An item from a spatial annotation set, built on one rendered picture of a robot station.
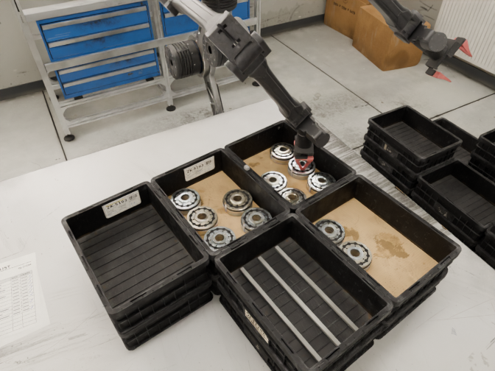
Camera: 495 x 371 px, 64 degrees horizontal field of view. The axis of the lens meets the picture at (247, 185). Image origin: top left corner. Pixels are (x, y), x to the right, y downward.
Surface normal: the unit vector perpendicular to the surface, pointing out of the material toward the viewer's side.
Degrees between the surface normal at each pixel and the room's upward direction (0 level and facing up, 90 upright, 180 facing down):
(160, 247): 0
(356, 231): 0
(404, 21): 87
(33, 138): 0
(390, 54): 90
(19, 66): 90
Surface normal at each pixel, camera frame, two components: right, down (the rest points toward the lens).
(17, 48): 0.48, 0.61
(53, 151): 0.00, -0.72
